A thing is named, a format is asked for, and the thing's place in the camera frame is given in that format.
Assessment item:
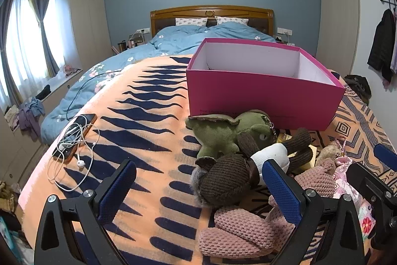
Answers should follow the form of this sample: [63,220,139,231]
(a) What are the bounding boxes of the beige fuzzy plush keychain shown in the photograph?
[316,141,340,166]

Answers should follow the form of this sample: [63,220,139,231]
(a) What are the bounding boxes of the pile of mixed clothes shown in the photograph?
[4,97,45,141]

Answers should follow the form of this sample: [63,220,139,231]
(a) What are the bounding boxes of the brown corduroy teddy bear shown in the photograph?
[191,128,314,208]

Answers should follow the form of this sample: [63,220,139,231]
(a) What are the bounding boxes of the pink brocade drawstring pouch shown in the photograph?
[333,138,376,234]

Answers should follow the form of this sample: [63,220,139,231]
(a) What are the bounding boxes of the orange patterned blanket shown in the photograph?
[18,54,397,265]

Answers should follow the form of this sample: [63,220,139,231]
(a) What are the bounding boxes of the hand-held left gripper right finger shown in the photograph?
[261,159,365,265]

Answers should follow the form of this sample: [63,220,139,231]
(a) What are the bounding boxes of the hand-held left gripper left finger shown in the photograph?
[34,159,137,265]

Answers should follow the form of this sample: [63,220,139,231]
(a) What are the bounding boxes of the purple hoodie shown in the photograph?
[389,12,397,75]

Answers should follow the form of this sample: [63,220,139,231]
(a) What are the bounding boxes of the grey curtain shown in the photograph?
[0,0,22,116]
[26,0,61,79]

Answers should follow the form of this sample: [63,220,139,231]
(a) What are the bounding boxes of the gold box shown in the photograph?
[277,132,321,174]

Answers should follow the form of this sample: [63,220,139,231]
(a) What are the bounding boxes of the black charging cable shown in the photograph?
[66,69,123,119]

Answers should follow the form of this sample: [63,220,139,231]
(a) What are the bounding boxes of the bedside clutter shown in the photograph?
[274,35,295,46]

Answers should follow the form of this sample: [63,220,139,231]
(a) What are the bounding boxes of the dark clothes heap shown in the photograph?
[344,75,372,104]

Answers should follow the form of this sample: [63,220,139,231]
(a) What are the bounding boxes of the pink knitted plush toy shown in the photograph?
[198,158,337,259]

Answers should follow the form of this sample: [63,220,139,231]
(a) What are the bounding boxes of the smartphone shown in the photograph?
[52,114,97,164]

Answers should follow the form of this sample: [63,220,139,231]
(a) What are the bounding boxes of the white wired earphones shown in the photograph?
[47,124,100,191]

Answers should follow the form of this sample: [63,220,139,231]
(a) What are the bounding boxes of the green plush toy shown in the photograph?
[185,110,280,160]

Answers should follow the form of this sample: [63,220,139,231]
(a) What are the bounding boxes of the pink cardboard box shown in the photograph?
[186,38,346,131]

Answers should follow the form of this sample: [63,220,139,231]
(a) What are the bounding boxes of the blue floral duvet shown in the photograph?
[40,24,276,144]

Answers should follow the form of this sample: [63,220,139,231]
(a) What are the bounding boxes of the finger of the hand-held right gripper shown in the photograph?
[374,143,397,167]
[346,161,397,250]

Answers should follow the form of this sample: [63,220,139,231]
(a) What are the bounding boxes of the black cloth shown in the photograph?
[35,85,52,99]

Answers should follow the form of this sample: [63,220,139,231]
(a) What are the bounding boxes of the white window seat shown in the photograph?
[40,66,83,104]

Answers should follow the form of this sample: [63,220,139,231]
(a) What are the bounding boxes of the black jacket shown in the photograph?
[367,9,396,82]

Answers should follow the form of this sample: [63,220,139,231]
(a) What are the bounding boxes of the wooden headboard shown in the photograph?
[150,6,274,37]

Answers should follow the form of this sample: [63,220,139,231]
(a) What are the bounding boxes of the bedside bottles and cosmetics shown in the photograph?
[116,32,151,51]

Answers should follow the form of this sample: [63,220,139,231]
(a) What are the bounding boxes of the white dotted pillow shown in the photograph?
[215,17,249,26]
[175,17,208,27]

